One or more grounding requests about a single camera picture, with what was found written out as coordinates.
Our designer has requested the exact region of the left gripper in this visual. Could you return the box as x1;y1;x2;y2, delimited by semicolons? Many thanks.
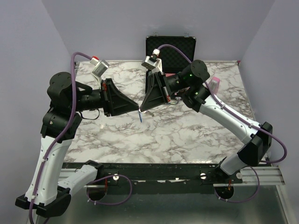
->
71;78;140;117

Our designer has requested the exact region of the black poker chip case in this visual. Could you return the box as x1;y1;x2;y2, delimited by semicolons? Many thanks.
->
145;35;196;90

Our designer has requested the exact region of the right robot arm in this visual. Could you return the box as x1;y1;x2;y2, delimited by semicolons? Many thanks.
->
140;57;273;183

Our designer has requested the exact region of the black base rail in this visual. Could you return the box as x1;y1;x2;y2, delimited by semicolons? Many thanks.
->
56;161;281;196

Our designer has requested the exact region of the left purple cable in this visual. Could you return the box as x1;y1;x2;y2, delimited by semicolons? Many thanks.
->
28;52;133;224

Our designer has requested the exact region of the pink card box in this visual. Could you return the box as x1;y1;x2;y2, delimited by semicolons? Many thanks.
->
209;77;220;94

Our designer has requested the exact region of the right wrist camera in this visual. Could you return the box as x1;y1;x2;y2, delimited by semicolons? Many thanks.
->
141;49;163;73

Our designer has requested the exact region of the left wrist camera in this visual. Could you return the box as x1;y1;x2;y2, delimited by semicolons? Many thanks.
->
90;56;110;85

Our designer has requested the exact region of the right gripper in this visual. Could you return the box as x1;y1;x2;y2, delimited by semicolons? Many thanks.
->
140;72;191;113

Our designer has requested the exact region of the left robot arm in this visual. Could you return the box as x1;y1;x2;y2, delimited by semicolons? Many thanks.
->
15;72;139;219

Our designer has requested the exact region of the purple cable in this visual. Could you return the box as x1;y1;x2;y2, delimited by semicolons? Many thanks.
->
158;44;288;203
28;52;133;224

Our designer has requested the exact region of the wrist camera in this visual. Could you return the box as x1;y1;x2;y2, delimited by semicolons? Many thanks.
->
141;49;163;73
90;56;110;85

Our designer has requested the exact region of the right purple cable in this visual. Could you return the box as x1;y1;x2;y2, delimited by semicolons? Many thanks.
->
158;44;288;203

